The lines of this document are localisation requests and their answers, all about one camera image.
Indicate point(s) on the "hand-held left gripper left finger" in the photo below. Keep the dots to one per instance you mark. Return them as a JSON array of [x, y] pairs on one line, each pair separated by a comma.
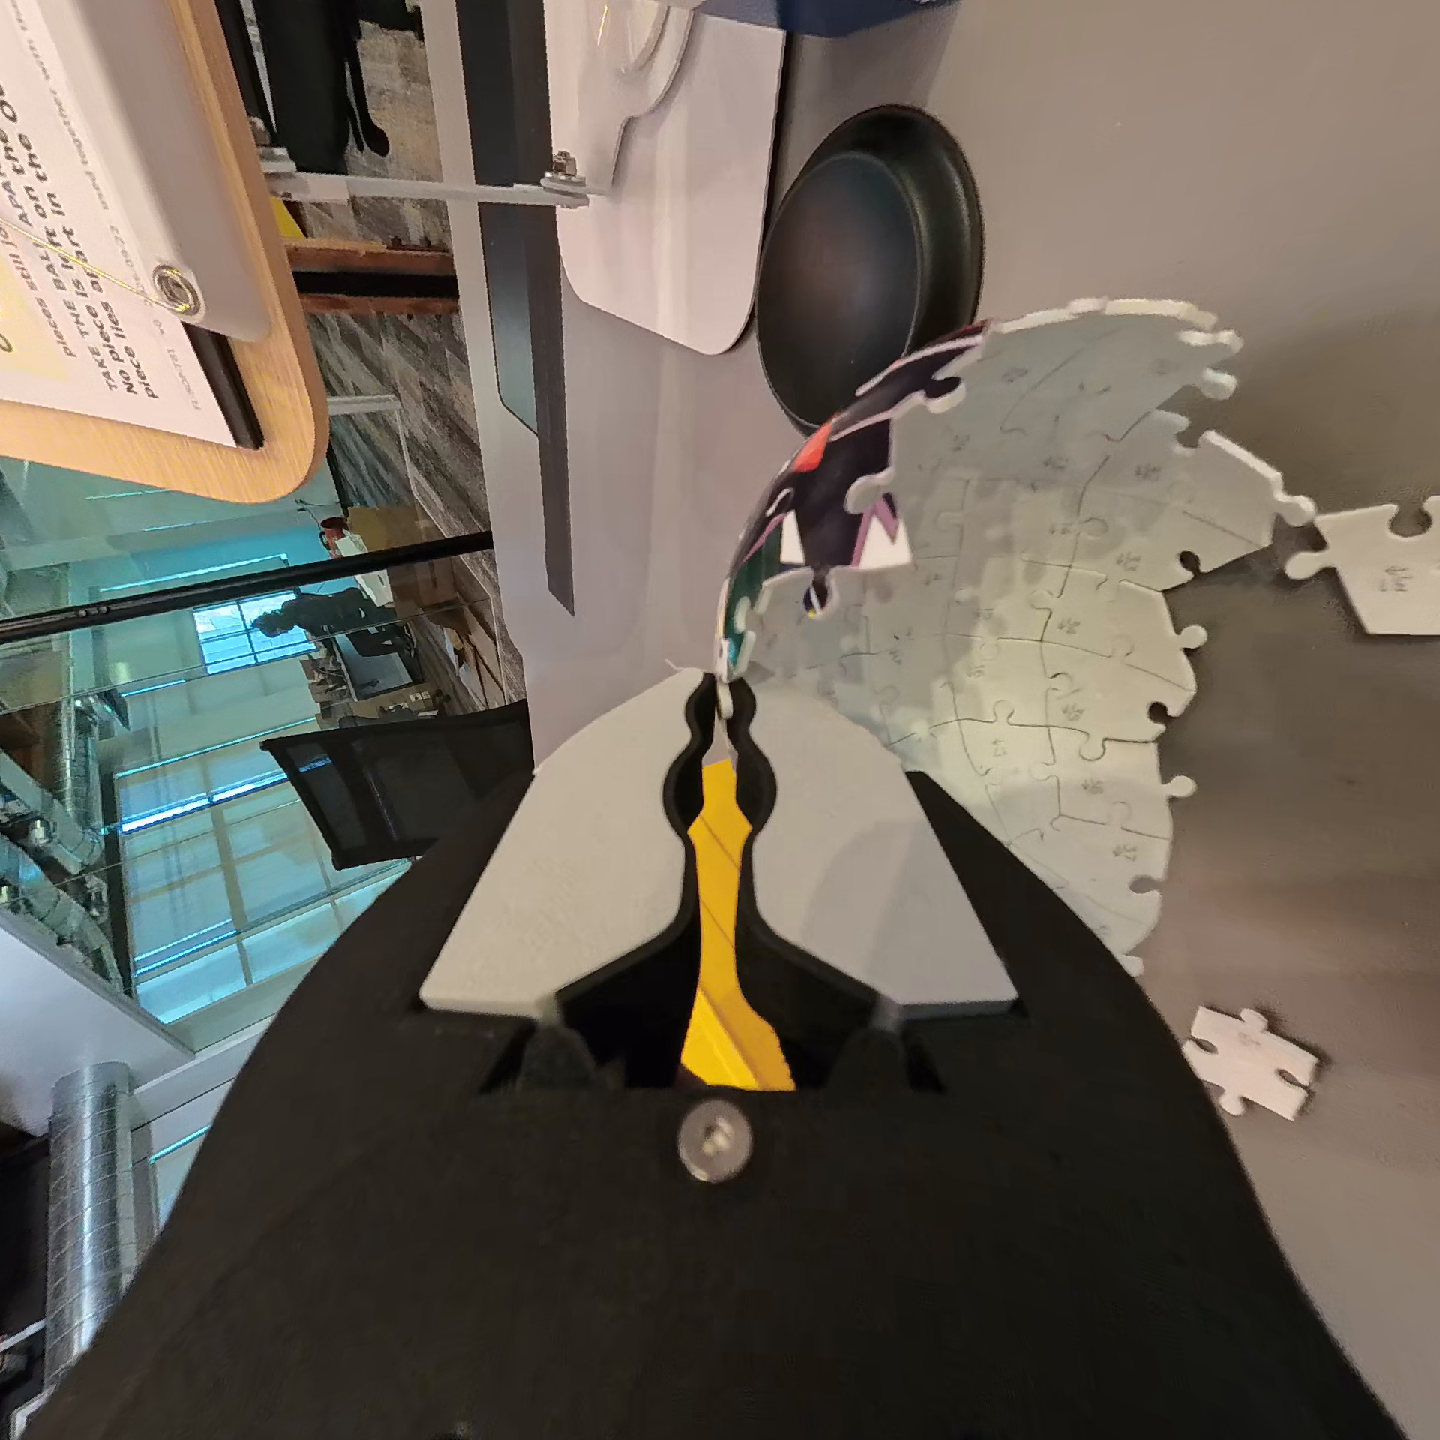
[[562, 888]]

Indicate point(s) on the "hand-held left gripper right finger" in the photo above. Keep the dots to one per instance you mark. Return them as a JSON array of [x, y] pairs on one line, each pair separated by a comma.
[[877, 888]]

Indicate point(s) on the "half-built puzzle ball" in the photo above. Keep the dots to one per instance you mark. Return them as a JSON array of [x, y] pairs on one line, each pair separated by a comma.
[[1045, 675]]

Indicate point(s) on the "white puzzle piece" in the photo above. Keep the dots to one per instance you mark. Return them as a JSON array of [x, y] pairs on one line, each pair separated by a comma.
[[1248, 1057], [1383, 572]]

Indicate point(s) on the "blue puzzle box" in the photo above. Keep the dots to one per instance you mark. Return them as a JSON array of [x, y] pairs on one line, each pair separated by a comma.
[[865, 3]]

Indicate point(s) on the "black mesh office chair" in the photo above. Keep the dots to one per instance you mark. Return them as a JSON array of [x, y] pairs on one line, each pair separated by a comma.
[[404, 787]]

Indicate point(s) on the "black pole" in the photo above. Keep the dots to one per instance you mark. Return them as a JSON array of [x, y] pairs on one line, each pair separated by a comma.
[[224, 593]]

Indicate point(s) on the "wooden sign board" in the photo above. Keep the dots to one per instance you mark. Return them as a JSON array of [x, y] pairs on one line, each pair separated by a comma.
[[281, 382]]

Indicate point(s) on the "black round stand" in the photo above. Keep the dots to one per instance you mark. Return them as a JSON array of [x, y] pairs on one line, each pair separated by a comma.
[[865, 247]]

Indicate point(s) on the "laminated instruction sheet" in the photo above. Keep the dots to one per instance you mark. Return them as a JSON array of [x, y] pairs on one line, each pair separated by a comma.
[[89, 224]]

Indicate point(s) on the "dark table edge rail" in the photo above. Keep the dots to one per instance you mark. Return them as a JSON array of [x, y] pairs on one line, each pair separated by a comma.
[[528, 337]]

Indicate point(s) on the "silver ventilation duct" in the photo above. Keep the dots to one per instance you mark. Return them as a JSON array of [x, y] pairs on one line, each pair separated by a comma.
[[99, 1215]]

